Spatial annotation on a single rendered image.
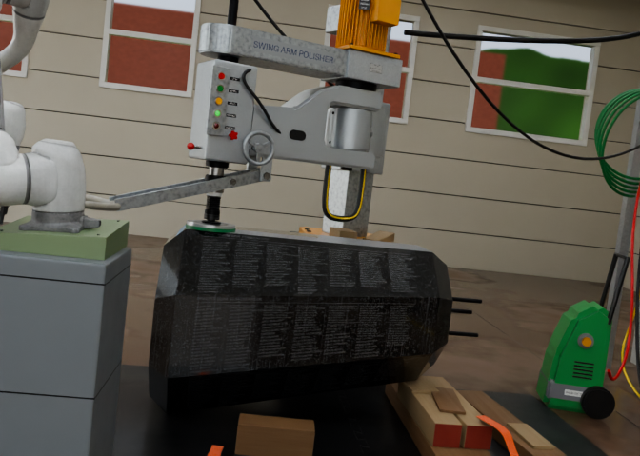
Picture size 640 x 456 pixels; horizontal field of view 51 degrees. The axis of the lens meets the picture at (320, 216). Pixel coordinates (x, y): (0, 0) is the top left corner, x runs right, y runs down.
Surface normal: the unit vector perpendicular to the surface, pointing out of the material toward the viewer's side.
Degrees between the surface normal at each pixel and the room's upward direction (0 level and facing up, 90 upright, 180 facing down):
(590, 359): 90
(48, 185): 93
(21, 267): 90
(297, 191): 90
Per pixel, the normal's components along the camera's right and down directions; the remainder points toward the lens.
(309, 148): 0.49, 0.11
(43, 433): 0.09, 0.08
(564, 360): -0.14, 0.05
